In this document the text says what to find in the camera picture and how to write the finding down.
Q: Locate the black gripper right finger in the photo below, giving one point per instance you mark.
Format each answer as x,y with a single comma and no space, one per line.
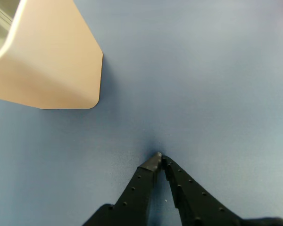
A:
198,207

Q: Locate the beige square box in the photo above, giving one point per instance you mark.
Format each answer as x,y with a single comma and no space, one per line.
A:
56,66

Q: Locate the blue-grey table mat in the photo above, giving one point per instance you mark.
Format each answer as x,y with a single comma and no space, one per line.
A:
191,94

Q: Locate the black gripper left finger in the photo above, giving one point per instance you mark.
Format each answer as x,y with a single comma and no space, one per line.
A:
132,195

